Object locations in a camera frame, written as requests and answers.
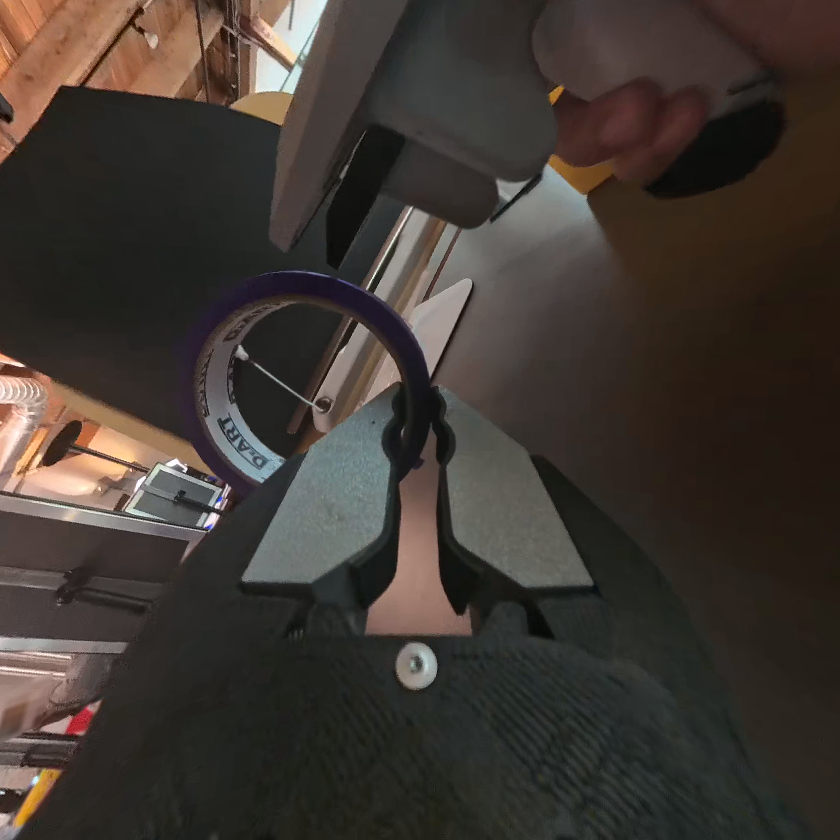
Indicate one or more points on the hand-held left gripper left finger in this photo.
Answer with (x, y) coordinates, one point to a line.
(321, 518)

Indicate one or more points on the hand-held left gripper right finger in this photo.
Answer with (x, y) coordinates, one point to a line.
(512, 518)

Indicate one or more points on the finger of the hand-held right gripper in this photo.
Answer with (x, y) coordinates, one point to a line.
(315, 131)
(459, 131)

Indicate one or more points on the purple tape roll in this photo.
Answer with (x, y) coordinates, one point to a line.
(223, 426)

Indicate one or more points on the person's right hand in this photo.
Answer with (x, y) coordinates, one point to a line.
(623, 131)

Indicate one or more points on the ceiling spotlight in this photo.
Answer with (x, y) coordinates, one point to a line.
(148, 33)

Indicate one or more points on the black wood-edged display panel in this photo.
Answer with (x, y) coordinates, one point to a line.
(131, 262)

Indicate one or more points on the grey cabinet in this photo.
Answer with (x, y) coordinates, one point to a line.
(79, 544)

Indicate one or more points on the black floor lamp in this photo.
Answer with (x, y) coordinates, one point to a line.
(65, 441)

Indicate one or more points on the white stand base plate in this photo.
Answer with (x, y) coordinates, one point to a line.
(439, 328)

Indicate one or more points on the silver air duct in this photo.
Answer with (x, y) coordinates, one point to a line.
(19, 420)

